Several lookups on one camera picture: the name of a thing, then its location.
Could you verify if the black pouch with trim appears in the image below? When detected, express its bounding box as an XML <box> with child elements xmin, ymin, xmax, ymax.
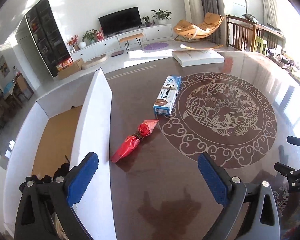
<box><xmin>19</xmin><ymin>174</ymin><xmax>53</xmax><ymax>188</ymax></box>

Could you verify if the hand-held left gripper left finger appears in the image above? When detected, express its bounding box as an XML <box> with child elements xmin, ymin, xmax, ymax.
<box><xmin>14</xmin><ymin>152</ymin><xmax>99</xmax><ymax>240</ymax></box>

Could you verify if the wall painting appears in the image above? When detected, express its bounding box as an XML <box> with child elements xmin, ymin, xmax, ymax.
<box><xmin>0</xmin><ymin>55</ymin><xmax>10</xmax><ymax>77</ymax></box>

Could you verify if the green plastic stool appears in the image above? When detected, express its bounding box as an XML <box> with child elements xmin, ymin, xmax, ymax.
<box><xmin>255</xmin><ymin>36</ymin><xmax>268</xmax><ymax>55</ymax></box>

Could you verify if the dark glass display cabinet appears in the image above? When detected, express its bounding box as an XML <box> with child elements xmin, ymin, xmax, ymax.
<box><xmin>25</xmin><ymin>0</ymin><xmax>73</xmax><ymax>77</ymax></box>

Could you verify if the tan stool with black legs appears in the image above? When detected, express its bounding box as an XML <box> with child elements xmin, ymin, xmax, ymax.
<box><xmin>119</xmin><ymin>33</ymin><xmax>144</xmax><ymax>53</ymax></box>

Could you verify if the blue and white carton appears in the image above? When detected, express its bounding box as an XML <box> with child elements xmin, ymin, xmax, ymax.
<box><xmin>153</xmin><ymin>75</ymin><xmax>182</xmax><ymax>117</ymax></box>

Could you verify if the light window curtain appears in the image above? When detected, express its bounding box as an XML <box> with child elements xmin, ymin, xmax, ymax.
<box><xmin>259</xmin><ymin>0</ymin><xmax>278</xmax><ymax>27</ymax></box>

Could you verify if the white television cabinet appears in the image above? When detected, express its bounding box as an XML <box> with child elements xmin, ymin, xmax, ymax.
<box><xmin>70</xmin><ymin>24</ymin><xmax>173</xmax><ymax>55</ymax></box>

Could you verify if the wooden bench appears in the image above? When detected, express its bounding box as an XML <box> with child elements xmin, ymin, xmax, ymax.
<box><xmin>226</xmin><ymin>14</ymin><xmax>286</xmax><ymax>53</ymax></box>

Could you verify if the brown cardboard box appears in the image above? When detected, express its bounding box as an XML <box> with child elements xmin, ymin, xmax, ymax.
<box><xmin>57</xmin><ymin>58</ymin><xmax>84</xmax><ymax>80</ymax></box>

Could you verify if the orange lounge chair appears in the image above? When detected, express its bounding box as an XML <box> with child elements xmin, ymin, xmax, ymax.
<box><xmin>173</xmin><ymin>12</ymin><xmax>225</xmax><ymax>43</ymax></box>

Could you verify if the red flower arrangement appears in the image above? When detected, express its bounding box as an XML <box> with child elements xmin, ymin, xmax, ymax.
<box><xmin>67</xmin><ymin>34</ymin><xmax>79</xmax><ymax>53</ymax></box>

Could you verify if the dining table with blue cloth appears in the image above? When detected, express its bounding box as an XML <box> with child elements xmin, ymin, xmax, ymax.
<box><xmin>2</xmin><ymin>82</ymin><xmax>15</xmax><ymax>98</ymax></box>

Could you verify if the grey curtain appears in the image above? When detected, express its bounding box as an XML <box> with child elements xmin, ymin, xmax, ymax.
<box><xmin>197</xmin><ymin>0</ymin><xmax>224</xmax><ymax>43</ymax></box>

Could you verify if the black television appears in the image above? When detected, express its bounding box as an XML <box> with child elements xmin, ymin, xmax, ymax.
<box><xmin>98</xmin><ymin>6</ymin><xmax>143</xmax><ymax>37</ymax></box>

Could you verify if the bushy green potted plant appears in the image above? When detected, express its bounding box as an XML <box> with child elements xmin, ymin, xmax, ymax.
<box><xmin>82</xmin><ymin>29</ymin><xmax>97</xmax><ymax>43</ymax></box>

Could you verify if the large green potted plant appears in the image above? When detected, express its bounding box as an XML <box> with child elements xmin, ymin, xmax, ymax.
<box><xmin>151</xmin><ymin>9</ymin><xmax>172</xmax><ymax>25</ymax></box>

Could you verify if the grey folded cloth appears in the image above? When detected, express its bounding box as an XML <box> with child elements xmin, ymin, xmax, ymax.
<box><xmin>242</xmin><ymin>13</ymin><xmax>259</xmax><ymax>23</ymax></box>

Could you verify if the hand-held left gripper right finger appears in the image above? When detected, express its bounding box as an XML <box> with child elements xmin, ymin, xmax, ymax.
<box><xmin>197</xmin><ymin>152</ymin><xmax>282</xmax><ymax>240</ymax></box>

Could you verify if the red foil packet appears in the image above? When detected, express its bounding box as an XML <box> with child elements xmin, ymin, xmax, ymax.
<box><xmin>111</xmin><ymin>119</ymin><xmax>160</xmax><ymax>164</ymax></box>

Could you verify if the thick white book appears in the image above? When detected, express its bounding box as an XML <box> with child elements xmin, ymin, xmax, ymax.
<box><xmin>172</xmin><ymin>49</ymin><xmax>225</xmax><ymax>67</ymax></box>

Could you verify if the pile of small items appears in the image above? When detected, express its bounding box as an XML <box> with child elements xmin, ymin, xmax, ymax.
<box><xmin>267</xmin><ymin>50</ymin><xmax>300</xmax><ymax>88</ymax></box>

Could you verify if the beige floor cushion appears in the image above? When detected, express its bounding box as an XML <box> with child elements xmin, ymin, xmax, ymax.
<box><xmin>82</xmin><ymin>54</ymin><xmax>108</xmax><ymax>69</ymax></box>

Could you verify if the white cardboard storage box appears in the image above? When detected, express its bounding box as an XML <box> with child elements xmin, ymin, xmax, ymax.
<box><xmin>2</xmin><ymin>68</ymin><xmax>117</xmax><ymax>240</ymax></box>

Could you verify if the purple round mat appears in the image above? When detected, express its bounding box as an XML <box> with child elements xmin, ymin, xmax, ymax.
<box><xmin>144</xmin><ymin>42</ymin><xmax>168</xmax><ymax>52</ymax></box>

